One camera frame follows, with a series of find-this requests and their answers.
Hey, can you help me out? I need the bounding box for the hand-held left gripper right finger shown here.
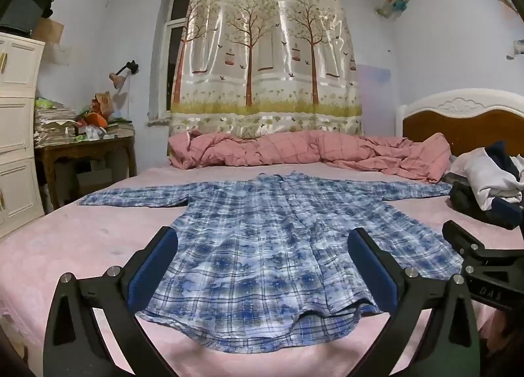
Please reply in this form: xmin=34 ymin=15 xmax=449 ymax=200
xmin=347 ymin=227 xmax=480 ymax=377

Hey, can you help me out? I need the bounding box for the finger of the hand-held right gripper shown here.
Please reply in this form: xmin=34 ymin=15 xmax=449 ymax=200
xmin=442 ymin=219 xmax=524 ymax=279

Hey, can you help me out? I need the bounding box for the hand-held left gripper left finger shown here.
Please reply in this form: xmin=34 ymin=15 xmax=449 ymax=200
xmin=43 ymin=226 xmax=179 ymax=377

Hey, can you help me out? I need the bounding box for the blue plaid shirt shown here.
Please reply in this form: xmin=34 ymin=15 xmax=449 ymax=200
xmin=77 ymin=171 xmax=465 ymax=353

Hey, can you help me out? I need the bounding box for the black garment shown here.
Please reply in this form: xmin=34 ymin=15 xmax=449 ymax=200
xmin=448 ymin=182 xmax=524 ymax=231

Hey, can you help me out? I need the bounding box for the bed with pink sheet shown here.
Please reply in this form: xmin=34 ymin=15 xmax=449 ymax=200
xmin=0 ymin=164 xmax=524 ymax=377

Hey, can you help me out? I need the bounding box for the white and brown headboard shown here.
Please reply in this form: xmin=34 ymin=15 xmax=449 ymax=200
xmin=395 ymin=88 xmax=524 ymax=157

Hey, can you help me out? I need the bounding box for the dark wooden side table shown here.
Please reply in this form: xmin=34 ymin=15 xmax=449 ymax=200
xmin=35 ymin=133 xmax=138 ymax=210

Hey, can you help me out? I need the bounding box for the stack of books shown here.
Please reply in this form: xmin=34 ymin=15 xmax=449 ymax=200
xmin=104 ymin=121 xmax=134 ymax=139

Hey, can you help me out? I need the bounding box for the white plastic bag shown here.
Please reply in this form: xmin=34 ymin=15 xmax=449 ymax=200
xmin=79 ymin=125 xmax=108 ymax=141

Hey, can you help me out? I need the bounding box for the pink checked quilt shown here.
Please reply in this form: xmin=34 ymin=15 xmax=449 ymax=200
xmin=168 ymin=129 xmax=453 ymax=184

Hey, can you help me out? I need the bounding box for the orange plush toy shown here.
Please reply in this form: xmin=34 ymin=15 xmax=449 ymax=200
xmin=83 ymin=112 xmax=108 ymax=129

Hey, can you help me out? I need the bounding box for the brown paper bag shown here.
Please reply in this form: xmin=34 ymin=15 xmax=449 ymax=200
xmin=92 ymin=92 xmax=114 ymax=120

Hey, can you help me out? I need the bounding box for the stack of papers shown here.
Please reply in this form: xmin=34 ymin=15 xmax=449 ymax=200
xmin=35 ymin=101 xmax=83 ymax=146

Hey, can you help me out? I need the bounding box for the white drawer cabinet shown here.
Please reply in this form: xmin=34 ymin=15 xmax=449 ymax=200
xmin=0 ymin=31 xmax=46 ymax=238

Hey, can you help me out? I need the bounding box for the white framed window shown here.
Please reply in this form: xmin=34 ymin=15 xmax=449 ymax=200
xmin=156 ymin=0 xmax=197 ymax=122

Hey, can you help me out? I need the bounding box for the tree print curtain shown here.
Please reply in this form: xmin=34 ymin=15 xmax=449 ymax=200
xmin=170 ymin=0 xmax=364 ymax=138

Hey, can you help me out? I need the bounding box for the cardboard box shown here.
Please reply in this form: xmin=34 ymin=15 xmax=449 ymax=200
xmin=32 ymin=17 xmax=65 ymax=45

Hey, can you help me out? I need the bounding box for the wall lamp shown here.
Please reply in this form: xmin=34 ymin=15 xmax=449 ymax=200
xmin=108 ymin=61 xmax=140 ymax=89

